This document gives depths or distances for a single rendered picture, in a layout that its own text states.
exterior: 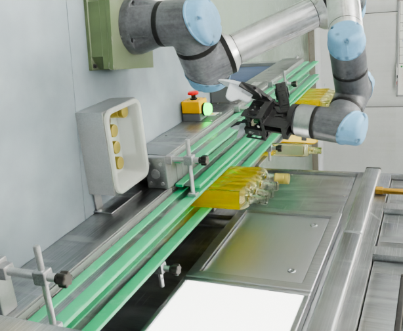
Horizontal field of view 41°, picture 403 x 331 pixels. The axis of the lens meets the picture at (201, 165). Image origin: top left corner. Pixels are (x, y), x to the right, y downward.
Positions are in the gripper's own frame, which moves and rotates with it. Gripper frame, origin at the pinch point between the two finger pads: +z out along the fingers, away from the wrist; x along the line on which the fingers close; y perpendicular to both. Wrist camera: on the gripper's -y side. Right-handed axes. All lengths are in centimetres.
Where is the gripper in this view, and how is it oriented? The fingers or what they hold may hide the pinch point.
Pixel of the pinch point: (225, 102)
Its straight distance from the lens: 135.7
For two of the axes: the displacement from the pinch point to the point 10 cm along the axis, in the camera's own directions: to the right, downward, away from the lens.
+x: 2.4, 7.0, 6.7
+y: -4.8, 6.9, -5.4
